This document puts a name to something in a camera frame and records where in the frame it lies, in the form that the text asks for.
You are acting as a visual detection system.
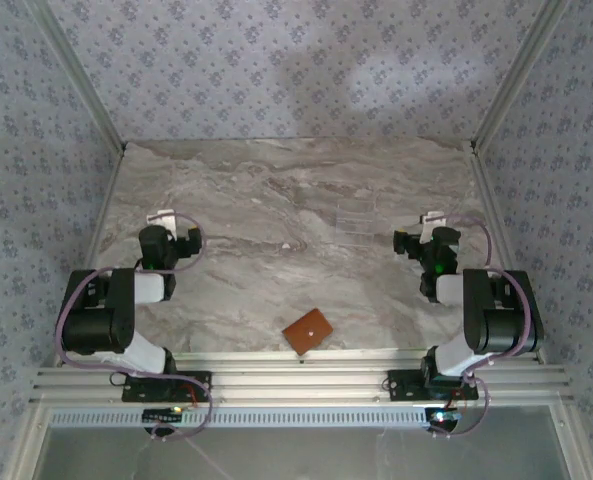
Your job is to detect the clear acrylic card stand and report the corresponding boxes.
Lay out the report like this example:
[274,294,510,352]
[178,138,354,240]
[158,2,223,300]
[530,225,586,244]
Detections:
[334,197,378,249]

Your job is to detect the brown leather card holder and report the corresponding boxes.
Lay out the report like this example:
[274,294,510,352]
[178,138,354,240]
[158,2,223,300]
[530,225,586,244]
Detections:
[282,307,336,357]

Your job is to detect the black controller board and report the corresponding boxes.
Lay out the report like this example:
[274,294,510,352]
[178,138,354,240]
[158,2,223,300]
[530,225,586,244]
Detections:
[424,407,463,432]
[142,407,186,425]

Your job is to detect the grey metal sheet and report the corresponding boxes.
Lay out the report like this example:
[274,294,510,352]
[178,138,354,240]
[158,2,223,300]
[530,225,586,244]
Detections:
[40,427,572,480]

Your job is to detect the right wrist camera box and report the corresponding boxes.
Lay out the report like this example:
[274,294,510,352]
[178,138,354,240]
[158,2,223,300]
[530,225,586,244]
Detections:
[419,211,446,240]

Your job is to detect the aluminium table side rail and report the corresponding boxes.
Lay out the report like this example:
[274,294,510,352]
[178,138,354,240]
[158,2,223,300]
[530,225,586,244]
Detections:
[468,142,550,365]
[50,144,128,366]

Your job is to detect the aluminium table edge rail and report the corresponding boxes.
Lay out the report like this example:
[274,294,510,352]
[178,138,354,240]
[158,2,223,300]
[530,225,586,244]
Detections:
[65,348,547,365]

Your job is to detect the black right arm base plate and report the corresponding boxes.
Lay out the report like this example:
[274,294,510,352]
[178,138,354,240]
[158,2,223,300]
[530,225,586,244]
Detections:
[386,368,480,402]

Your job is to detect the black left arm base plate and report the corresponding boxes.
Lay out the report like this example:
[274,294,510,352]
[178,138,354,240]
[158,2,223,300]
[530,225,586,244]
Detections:
[121,370,213,404]

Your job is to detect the wide aluminium base rail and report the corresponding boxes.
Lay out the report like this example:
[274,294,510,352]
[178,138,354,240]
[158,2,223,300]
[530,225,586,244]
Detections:
[28,364,576,405]

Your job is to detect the aluminium corner post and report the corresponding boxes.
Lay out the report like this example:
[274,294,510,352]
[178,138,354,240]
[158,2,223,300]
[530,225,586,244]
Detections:
[24,0,128,154]
[469,0,572,151]

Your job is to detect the grey slotted cable duct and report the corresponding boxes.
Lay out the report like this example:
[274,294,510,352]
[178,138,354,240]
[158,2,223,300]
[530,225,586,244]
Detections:
[48,405,430,430]

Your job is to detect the aluminium frame leg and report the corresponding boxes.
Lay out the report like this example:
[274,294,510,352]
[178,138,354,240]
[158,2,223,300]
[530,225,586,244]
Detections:
[549,402,593,480]
[3,403,52,480]

